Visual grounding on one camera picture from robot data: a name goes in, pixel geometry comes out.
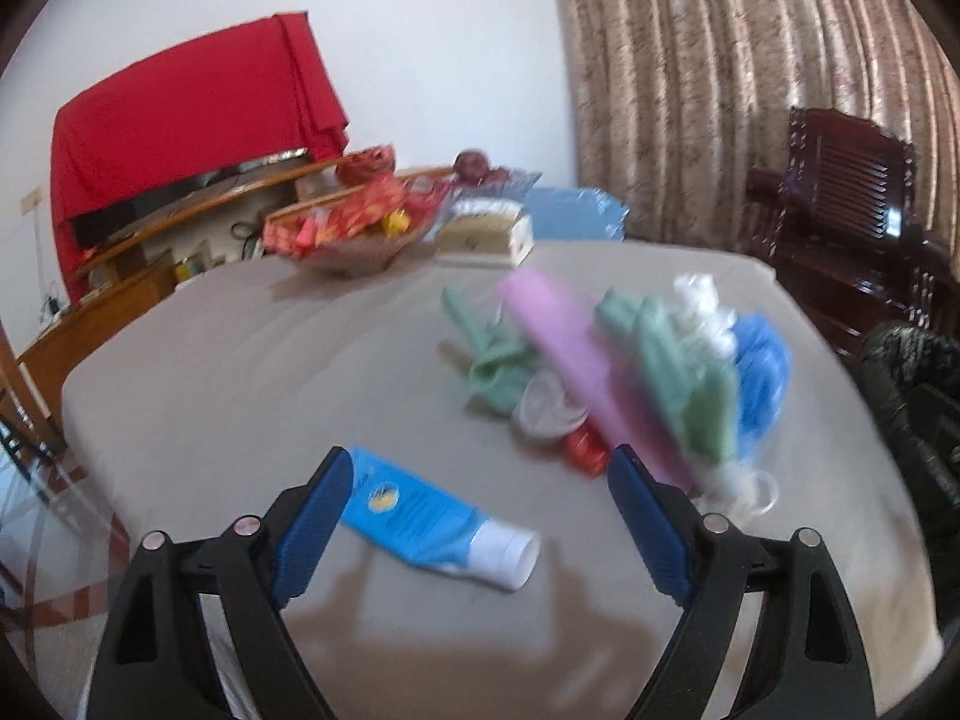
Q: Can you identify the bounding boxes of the blue tube with white cap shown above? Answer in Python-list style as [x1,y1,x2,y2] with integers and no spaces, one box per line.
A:
[342,447,540,592]

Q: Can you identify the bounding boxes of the green rubber glove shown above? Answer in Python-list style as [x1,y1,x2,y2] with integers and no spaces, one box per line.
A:
[441,275,740,468]

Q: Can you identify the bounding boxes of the blue plastic bag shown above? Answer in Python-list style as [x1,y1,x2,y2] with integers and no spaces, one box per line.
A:
[734,314,793,461]

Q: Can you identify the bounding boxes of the black wicker trash bin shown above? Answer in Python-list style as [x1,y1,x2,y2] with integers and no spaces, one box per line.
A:
[849,319,960,542]

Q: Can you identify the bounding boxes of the small clear plastic cup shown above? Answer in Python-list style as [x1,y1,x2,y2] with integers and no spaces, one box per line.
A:
[511,369,587,442]

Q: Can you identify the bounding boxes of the crumpled white tissue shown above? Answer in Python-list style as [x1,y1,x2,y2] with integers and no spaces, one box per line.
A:
[672,273,737,361]

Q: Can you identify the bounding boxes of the grey tablecloth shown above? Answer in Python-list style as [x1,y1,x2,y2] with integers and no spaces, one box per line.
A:
[62,242,942,718]

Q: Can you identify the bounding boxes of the wooden tv cabinet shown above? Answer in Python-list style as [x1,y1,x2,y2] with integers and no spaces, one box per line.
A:
[13,152,459,436]

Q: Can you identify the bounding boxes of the dark wooden armchair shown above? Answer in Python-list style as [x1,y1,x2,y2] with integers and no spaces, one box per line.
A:
[737,107,958,361]

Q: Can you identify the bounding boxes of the snack basket with red packets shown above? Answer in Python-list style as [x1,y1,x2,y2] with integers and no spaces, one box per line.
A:
[260,174,454,275]

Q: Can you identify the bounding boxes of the red basket on cabinet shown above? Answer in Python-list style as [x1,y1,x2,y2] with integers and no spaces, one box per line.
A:
[334,145,395,187]

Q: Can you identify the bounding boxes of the tissue box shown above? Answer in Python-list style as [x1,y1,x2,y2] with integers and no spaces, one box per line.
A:
[434,199,535,268]

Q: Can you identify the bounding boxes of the glass fruit bowl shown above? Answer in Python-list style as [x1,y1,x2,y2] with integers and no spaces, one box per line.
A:
[452,167,540,200]

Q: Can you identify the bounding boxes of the red cloth over television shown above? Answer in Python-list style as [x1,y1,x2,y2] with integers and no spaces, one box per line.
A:
[49,11,348,301]

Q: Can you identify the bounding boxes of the red apples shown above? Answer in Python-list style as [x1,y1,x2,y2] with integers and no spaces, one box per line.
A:
[454,149,511,185]

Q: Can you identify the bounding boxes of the floral beige curtain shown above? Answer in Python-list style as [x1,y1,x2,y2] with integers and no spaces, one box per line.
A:
[558,0,958,249]

